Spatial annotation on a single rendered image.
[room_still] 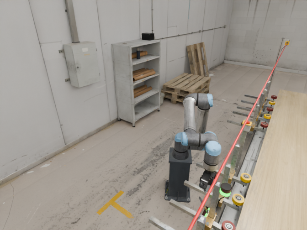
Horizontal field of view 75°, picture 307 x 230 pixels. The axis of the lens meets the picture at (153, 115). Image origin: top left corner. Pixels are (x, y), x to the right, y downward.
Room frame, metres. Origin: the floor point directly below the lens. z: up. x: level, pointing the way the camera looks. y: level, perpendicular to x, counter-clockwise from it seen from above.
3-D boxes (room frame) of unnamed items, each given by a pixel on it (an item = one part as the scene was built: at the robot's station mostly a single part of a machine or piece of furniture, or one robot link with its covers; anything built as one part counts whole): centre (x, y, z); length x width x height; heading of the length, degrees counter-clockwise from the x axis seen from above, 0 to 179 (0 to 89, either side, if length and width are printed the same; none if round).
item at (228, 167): (1.08, -0.53, 0.89); 0.03 x 0.03 x 0.48; 56
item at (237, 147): (1.28, -0.67, 0.91); 0.03 x 0.03 x 0.48; 56
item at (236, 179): (1.30, -0.58, 0.83); 0.43 x 0.03 x 0.04; 56
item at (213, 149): (0.96, -0.36, 1.32); 0.10 x 0.09 x 0.12; 171
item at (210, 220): (0.85, -0.38, 0.85); 0.13 x 0.06 x 0.05; 146
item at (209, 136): (1.08, -0.36, 1.33); 0.12 x 0.12 x 0.09; 81
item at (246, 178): (1.19, -0.74, 0.85); 0.08 x 0.08 x 0.11
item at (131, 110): (3.90, 0.30, 0.78); 0.90 x 0.45 x 1.55; 143
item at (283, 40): (3.18, -1.98, 1.20); 0.15 x 0.12 x 1.00; 146
